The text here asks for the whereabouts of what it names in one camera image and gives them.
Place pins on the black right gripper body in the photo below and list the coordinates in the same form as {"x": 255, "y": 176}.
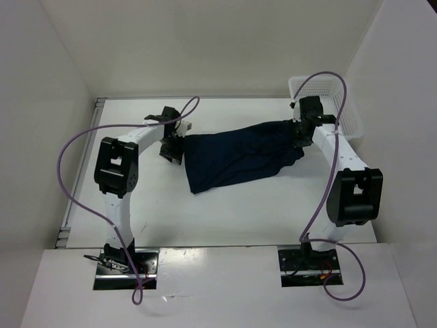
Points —
{"x": 300, "y": 139}

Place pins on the white plastic basket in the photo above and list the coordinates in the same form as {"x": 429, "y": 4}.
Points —
{"x": 330, "y": 90}

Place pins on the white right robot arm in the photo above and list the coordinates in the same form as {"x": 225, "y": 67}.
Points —
{"x": 353, "y": 191}

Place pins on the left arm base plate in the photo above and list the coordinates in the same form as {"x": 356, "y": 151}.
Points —
{"x": 111, "y": 275}

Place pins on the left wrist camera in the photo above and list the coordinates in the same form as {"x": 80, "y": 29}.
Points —
{"x": 184, "y": 126}

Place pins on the navy blue shorts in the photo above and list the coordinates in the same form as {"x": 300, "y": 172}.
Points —
{"x": 243, "y": 155}

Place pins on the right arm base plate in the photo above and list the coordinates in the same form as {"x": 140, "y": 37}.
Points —
{"x": 290, "y": 270}

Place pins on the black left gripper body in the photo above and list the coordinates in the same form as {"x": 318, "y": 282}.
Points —
{"x": 173, "y": 147}

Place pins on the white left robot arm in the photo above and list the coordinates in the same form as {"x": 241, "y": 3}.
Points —
{"x": 117, "y": 174}

